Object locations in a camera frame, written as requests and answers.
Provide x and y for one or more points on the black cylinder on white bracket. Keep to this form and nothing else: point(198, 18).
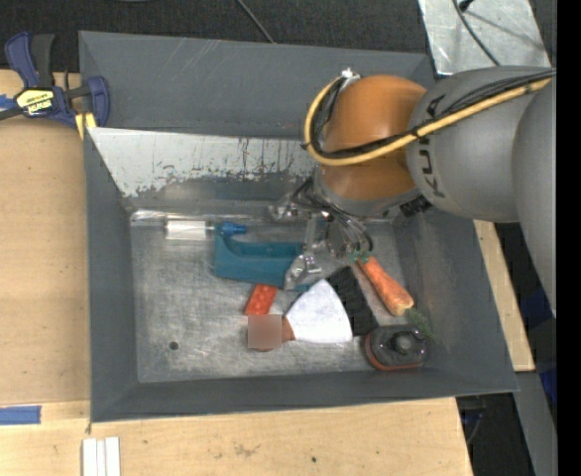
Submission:
point(415, 206)

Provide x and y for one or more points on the pale wood flat board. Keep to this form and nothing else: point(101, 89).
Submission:
point(37, 266)

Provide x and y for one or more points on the red toy brick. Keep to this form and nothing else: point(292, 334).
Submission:
point(261, 300)

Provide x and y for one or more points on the black brush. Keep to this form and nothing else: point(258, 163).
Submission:
point(357, 300)

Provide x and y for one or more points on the white triangular cloth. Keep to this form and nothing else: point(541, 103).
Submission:
point(320, 318)

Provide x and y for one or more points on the blue plastic hand tool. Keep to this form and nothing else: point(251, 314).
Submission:
point(251, 263)

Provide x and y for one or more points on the grey metal bin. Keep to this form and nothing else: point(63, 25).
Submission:
point(196, 325)

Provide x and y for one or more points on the clear plastic tube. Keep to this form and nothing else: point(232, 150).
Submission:
point(186, 229)

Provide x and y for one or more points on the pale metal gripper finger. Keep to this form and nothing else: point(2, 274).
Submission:
point(298, 275)

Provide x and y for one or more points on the black and orange round tool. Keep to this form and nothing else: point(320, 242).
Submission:
point(394, 349)

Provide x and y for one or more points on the orange toy carrot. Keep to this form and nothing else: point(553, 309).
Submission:
point(384, 288)

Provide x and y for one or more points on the red-brown small block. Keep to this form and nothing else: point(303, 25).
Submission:
point(270, 334)

